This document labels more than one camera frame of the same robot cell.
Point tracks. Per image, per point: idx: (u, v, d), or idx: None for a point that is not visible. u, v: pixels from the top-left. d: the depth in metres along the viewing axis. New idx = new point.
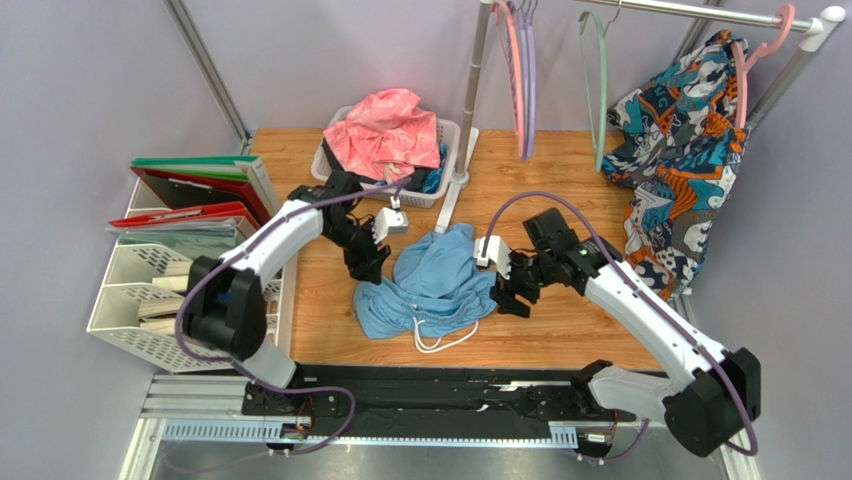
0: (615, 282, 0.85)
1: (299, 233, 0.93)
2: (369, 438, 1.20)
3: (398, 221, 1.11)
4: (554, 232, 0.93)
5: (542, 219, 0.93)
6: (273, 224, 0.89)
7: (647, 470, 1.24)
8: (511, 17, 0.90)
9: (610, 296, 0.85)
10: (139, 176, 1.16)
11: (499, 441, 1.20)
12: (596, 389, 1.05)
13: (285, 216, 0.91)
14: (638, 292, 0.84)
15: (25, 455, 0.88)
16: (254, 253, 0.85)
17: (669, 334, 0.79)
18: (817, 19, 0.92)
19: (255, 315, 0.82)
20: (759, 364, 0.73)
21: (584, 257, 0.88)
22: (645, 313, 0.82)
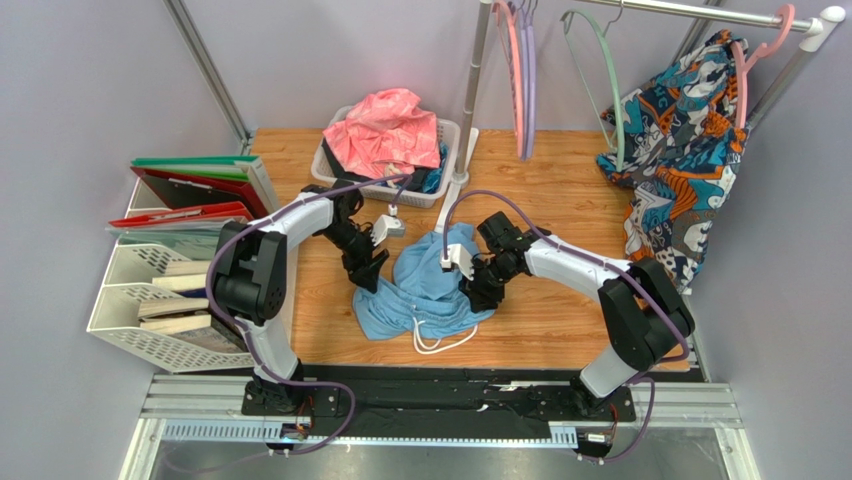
0: (541, 247, 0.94)
1: (317, 215, 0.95)
2: (368, 438, 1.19)
3: (396, 224, 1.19)
4: (501, 230, 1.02)
5: (492, 222, 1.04)
6: (296, 201, 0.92)
7: (647, 470, 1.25)
8: (511, 17, 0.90)
9: (542, 259, 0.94)
10: (139, 176, 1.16)
11: (499, 441, 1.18)
12: (588, 380, 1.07)
13: (305, 196, 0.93)
14: (560, 247, 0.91)
15: (26, 455, 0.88)
16: (279, 221, 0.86)
17: (581, 264, 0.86)
18: (817, 19, 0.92)
19: (281, 277, 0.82)
20: (658, 263, 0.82)
21: (521, 242, 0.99)
22: (566, 259, 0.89)
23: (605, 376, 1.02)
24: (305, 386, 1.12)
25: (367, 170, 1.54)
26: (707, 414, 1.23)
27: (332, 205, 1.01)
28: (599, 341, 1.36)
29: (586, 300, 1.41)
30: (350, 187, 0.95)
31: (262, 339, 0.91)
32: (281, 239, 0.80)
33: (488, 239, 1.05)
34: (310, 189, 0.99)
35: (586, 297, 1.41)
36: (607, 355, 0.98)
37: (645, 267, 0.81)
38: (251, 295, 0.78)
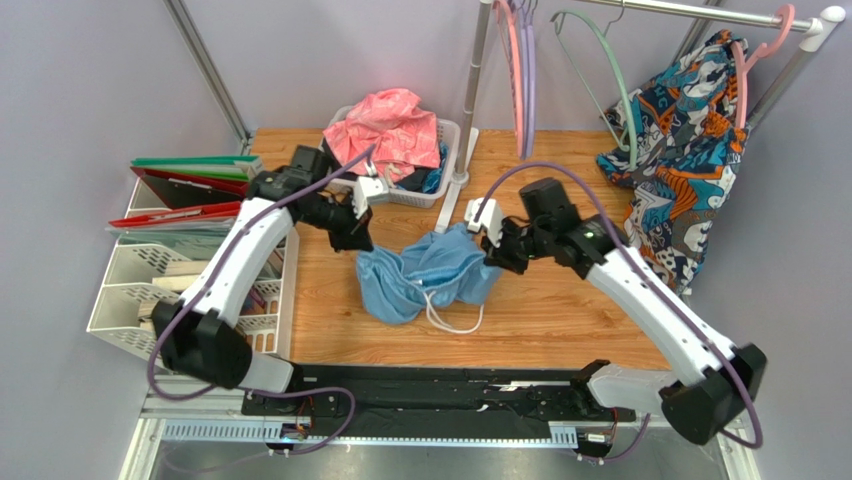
0: (623, 271, 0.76)
1: (268, 238, 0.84)
2: (368, 438, 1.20)
3: (377, 189, 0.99)
4: (556, 208, 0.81)
5: (544, 191, 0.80)
6: (233, 239, 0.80)
7: (647, 471, 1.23)
8: (511, 16, 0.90)
9: (618, 288, 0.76)
10: (139, 176, 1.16)
11: (499, 441, 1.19)
12: (596, 389, 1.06)
13: (246, 226, 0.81)
14: (648, 282, 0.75)
15: (26, 456, 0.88)
16: (215, 285, 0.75)
17: (674, 328, 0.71)
18: (817, 19, 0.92)
19: (236, 347, 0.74)
20: (765, 360, 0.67)
21: (591, 241, 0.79)
22: (652, 306, 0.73)
23: (623, 402, 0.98)
24: (302, 395, 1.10)
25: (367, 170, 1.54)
26: None
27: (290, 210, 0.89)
28: (599, 341, 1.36)
29: (586, 300, 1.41)
30: (307, 189, 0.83)
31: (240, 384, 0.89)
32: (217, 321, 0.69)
33: (536, 210, 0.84)
34: (257, 187, 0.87)
35: (585, 297, 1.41)
36: (636, 394, 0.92)
37: (750, 360, 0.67)
38: (212, 377, 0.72)
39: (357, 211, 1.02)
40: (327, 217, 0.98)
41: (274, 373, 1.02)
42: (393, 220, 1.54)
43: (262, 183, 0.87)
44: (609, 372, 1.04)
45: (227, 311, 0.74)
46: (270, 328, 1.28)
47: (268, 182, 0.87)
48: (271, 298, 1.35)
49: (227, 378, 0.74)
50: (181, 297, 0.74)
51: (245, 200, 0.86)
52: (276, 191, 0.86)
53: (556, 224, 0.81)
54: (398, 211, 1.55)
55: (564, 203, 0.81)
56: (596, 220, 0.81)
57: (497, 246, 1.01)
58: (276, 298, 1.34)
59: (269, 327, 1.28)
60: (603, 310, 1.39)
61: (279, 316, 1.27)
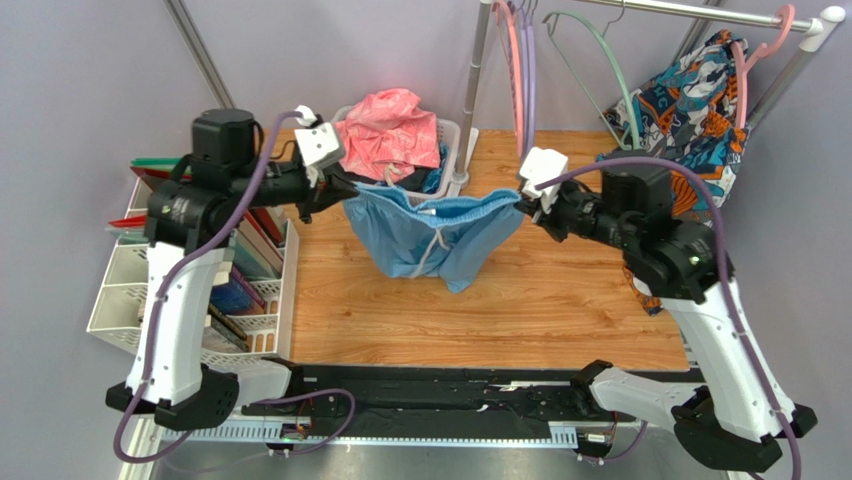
0: (718, 312, 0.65)
1: (197, 288, 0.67)
2: (368, 438, 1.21)
3: (321, 145, 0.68)
4: (654, 207, 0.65)
5: (650, 184, 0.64)
6: (151, 316, 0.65)
7: (648, 470, 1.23)
8: (511, 17, 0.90)
9: (705, 331, 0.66)
10: (139, 176, 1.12)
11: (499, 441, 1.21)
12: (597, 393, 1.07)
13: (161, 297, 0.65)
14: (739, 334, 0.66)
15: (26, 456, 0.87)
16: (155, 371, 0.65)
17: (751, 390, 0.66)
18: (817, 19, 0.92)
19: (207, 399, 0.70)
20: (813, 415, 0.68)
21: (694, 268, 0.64)
22: (731, 358, 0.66)
23: (626, 409, 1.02)
24: (302, 397, 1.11)
25: (367, 170, 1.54)
26: None
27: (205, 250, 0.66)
28: (599, 341, 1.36)
29: (586, 300, 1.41)
30: (212, 240, 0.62)
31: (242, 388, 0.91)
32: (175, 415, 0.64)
33: (628, 199, 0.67)
34: (157, 222, 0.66)
35: (586, 297, 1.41)
36: (641, 405, 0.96)
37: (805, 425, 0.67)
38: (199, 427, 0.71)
39: (308, 179, 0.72)
40: (272, 191, 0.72)
41: (270, 383, 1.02)
42: None
43: (160, 218, 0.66)
44: (614, 378, 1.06)
45: (184, 389, 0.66)
46: (270, 328, 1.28)
47: (165, 212, 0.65)
48: (271, 298, 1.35)
49: (216, 419, 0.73)
50: (127, 383, 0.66)
51: (148, 246, 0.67)
52: (182, 221, 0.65)
53: (649, 228, 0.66)
54: None
55: (665, 201, 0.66)
56: (704, 236, 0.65)
57: (547, 217, 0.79)
58: (276, 298, 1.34)
59: (270, 327, 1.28)
60: (603, 310, 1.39)
61: (279, 315, 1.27)
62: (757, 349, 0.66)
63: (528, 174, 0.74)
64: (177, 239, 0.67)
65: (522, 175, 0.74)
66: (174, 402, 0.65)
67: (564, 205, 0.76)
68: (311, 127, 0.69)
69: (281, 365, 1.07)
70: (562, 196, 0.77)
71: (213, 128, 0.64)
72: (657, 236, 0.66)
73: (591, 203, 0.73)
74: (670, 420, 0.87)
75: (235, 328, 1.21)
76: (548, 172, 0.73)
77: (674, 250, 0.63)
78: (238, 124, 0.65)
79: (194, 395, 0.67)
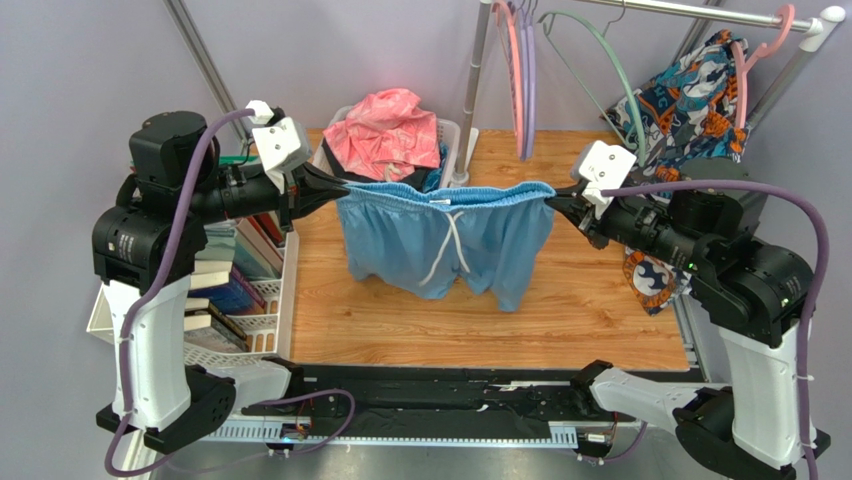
0: (789, 352, 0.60)
1: (163, 321, 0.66)
2: (368, 439, 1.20)
3: (280, 146, 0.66)
4: (741, 232, 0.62)
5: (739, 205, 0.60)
6: (121, 357, 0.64)
7: (647, 471, 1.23)
8: (511, 17, 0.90)
9: (761, 367, 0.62)
10: None
11: (498, 441, 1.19)
12: (597, 393, 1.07)
13: (126, 338, 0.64)
14: (798, 377, 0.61)
15: (26, 456, 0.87)
16: (136, 403, 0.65)
17: (792, 424, 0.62)
18: (817, 19, 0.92)
19: (200, 414, 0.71)
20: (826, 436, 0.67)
21: (782, 308, 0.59)
22: (784, 395, 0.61)
23: (624, 409, 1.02)
24: (298, 401, 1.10)
25: (367, 170, 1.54)
26: None
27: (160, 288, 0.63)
28: (599, 341, 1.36)
29: (586, 300, 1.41)
30: (160, 271, 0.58)
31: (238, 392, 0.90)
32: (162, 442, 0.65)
33: (710, 220, 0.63)
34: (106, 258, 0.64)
35: (586, 297, 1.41)
36: (643, 408, 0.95)
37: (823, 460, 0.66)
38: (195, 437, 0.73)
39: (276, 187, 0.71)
40: (239, 199, 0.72)
41: (270, 383, 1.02)
42: None
43: (109, 254, 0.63)
44: (614, 378, 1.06)
45: (171, 412, 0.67)
46: (270, 328, 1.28)
47: (111, 248, 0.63)
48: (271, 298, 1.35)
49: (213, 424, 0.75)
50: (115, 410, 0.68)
51: (104, 286, 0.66)
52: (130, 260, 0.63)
53: (728, 255, 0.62)
54: None
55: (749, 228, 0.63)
56: (795, 271, 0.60)
57: (597, 224, 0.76)
58: (276, 298, 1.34)
59: (270, 327, 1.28)
60: (603, 310, 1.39)
61: (279, 316, 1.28)
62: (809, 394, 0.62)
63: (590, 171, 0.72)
64: (130, 274, 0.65)
65: (583, 174, 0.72)
66: (161, 428, 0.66)
67: (628, 216, 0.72)
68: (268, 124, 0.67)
69: (282, 367, 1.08)
70: (619, 202, 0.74)
71: (153, 146, 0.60)
72: (736, 264, 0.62)
73: (653, 213, 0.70)
74: (671, 422, 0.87)
75: (235, 328, 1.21)
76: (613, 176, 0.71)
77: (759, 282, 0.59)
78: (182, 139, 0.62)
79: (182, 415, 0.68)
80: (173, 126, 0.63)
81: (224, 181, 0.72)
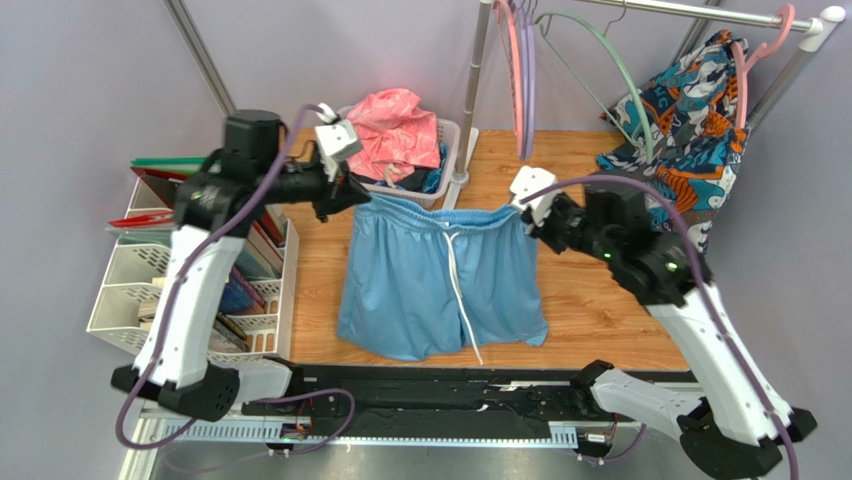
0: (700, 314, 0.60)
1: (215, 273, 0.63)
2: (368, 438, 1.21)
3: (342, 136, 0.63)
4: (633, 218, 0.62)
5: (624, 199, 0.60)
6: (168, 296, 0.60)
7: (647, 470, 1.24)
8: (511, 16, 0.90)
9: (691, 337, 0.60)
10: (139, 176, 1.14)
11: (499, 441, 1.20)
12: (597, 393, 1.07)
13: (179, 276, 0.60)
14: (724, 336, 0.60)
15: (27, 456, 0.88)
16: (165, 353, 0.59)
17: (744, 392, 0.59)
18: (817, 19, 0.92)
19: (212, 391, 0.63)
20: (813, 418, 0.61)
21: (671, 274, 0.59)
22: (722, 362, 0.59)
23: (627, 411, 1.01)
24: (301, 397, 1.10)
25: (367, 170, 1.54)
26: None
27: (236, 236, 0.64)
28: (599, 341, 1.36)
29: (586, 300, 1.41)
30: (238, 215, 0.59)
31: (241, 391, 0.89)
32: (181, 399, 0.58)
33: (607, 213, 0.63)
34: (184, 208, 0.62)
35: (586, 297, 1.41)
36: (646, 413, 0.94)
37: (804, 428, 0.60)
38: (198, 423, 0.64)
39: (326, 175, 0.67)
40: (294, 189, 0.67)
41: (270, 383, 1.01)
42: None
43: (189, 203, 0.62)
44: (615, 380, 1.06)
45: (191, 376, 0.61)
46: (271, 328, 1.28)
47: (193, 198, 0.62)
48: (271, 298, 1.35)
49: (217, 415, 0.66)
50: (133, 365, 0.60)
51: (175, 229, 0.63)
52: (208, 210, 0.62)
53: (627, 238, 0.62)
54: None
55: (642, 211, 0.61)
56: (676, 242, 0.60)
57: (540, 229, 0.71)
58: (276, 298, 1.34)
59: (269, 327, 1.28)
60: (603, 310, 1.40)
61: (279, 315, 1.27)
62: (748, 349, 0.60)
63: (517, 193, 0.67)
64: (203, 223, 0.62)
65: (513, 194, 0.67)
66: (182, 388, 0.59)
67: (554, 219, 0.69)
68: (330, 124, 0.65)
69: (284, 366, 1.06)
70: (555, 206, 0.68)
71: (244, 124, 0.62)
72: (634, 246, 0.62)
73: (580, 215, 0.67)
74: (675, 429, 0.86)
75: (235, 328, 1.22)
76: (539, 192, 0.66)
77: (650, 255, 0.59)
78: (268, 122, 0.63)
79: (202, 384, 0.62)
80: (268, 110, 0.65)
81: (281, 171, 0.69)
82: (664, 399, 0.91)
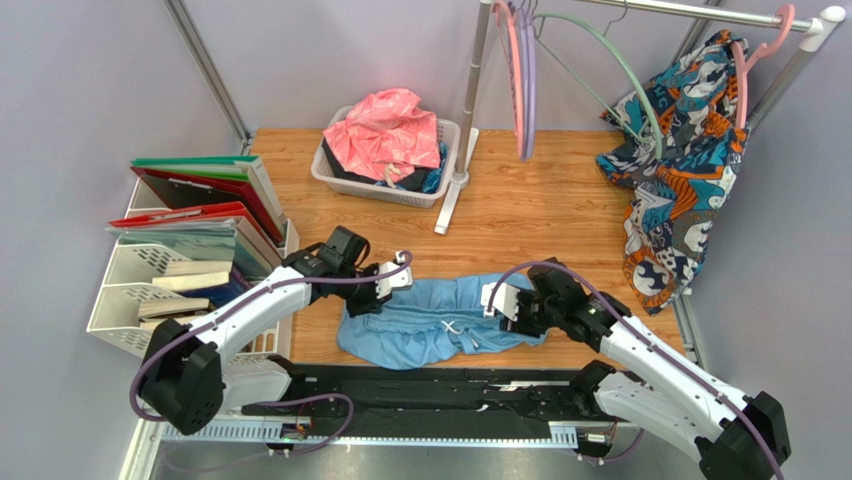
0: (627, 341, 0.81)
1: (286, 303, 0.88)
2: (369, 438, 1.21)
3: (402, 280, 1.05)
4: (563, 287, 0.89)
5: (550, 275, 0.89)
6: (256, 292, 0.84)
7: (647, 470, 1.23)
8: (510, 17, 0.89)
9: (627, 354, 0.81)
10: (139, 176, 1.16)
11: (499, 441, 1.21)
12: (601, 400, 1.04)
13: (270, 286, 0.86)
14: (653, 346, 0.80)
15: (26, 456, 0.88)
16: (224, 325, 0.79)
17: (687, 387, 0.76)
18: (817, 19, 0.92)
19: (209, 391, 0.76)
20: (781, 405, 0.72)
21: (594, 316, 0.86)
22: (663, 371, 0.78)
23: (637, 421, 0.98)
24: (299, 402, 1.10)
25: (367, 170, 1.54)
26: None
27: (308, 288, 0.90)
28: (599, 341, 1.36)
29: None
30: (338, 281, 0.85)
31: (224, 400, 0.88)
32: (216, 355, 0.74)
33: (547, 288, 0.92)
34: (292, 261, 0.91)
35: None
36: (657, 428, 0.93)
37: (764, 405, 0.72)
38: (176, 401, 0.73)
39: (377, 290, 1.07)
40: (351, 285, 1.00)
41: (264, 387, 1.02)
42: (394, 220, 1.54)
43: (298, 260, 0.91)
44: (620, 388, 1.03)
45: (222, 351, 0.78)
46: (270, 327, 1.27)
47: (305, 259, 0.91)
48: None
49: (191, 411, 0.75)
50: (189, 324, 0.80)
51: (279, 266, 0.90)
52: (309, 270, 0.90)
53: (564, 302, 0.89)
54: (398, 211, 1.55)
55: (568, 281, 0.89)
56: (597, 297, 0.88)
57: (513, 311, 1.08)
58: None
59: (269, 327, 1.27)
60: None
61: None
62: (674, 353, 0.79)
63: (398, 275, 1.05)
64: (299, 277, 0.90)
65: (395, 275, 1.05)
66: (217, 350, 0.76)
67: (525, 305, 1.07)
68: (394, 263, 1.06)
69: (282, 371, 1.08)
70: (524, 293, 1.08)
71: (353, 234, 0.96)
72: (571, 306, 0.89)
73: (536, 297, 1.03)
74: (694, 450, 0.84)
75: None
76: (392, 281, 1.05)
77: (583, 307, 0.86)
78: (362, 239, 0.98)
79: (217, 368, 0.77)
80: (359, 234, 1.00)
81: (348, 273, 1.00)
82: (677, 415, 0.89)
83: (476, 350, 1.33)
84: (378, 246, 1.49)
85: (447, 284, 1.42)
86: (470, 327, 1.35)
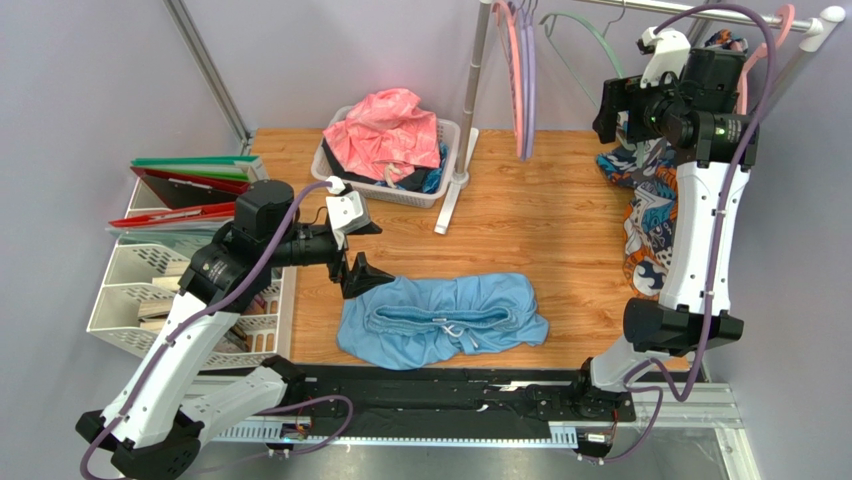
0: (711, 184, 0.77)
1: (202, 343, 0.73)
2: (368, 439, 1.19)
3: (346, 214, 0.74)
4: (715, 84, 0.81)
5: (714, 58, 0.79)
6: (154, 357, 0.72)
7: (647, 470, 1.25)
8: (510, 16, 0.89)
9: (692, 198, 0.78)
10: (139, 176, 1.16)
11: (499, 441, 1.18)
12: (594, 368, 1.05)
13: (167, 340, 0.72)
14: (718, 213, 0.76)
15: (29, 455, 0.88)
16: (134, 409, 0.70)
17: (693, 264, 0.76)
18: (817, 19, 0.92)
19: (158, 461, 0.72)
20: (735, 337, 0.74)
21: (716, 138, 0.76)
22: (702, 228, 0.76)
23: (610, 361, 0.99)
24: (294, 407, 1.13)
25: (367, 170, 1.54)
26: (708, 414, 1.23)
27: (219, 297, 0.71)
28: (599, 341, 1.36)
29: (586, 300, 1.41)
30: (234, 293, 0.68)
31: (208, 428, 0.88)
32: (133, 457, 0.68)
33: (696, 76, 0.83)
34: (192, 275, 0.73)
35: (586, 297, 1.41)
36: (619, 345, 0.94)
37: (727, 327, 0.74)
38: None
39: (336, 242, 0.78)
40: (302, 252, 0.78)
41: (258, 399, 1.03)
42: (393, 220, 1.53)
43: (198, 271, 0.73)
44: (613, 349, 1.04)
45: (151, 435, 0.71)
46: (270, 328, 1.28)
47: (205, 268, 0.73)
48: (271, 298, 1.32)
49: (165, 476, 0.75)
50: (105, 413, 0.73)
51: (177, 294, 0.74)
52: (215, 279, 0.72)
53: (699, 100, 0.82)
54: (398, 211, 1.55)
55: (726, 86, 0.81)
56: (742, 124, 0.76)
57: (637, 86, 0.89)
58: (276, 298, 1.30)
59: (270, 327, 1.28)
60: (603, 310, 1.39)
61: (279, 316, 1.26)
62: (724, 234, 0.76)
63: (344, 215, 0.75)
64: (204, 294, 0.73)
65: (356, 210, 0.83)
66: (137, 442, 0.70)
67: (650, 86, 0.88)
68: (340, 196, 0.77)
69: (278, 380, 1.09)
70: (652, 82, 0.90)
71: (252, 209, 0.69)
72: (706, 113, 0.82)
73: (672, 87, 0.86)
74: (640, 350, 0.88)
75: (234, 329, 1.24)
76: (339, 217, 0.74)
77: (707, 114, 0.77)
78: (275, 206, 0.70)
79: (158, 444, 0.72)
80: (277, 190, 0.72)
81: (294, 234, 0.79)
82: None
83: (476, 350, 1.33)
84: (378, 246, 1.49)
85: (447, 284, 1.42)
86: (470, 328, 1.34)
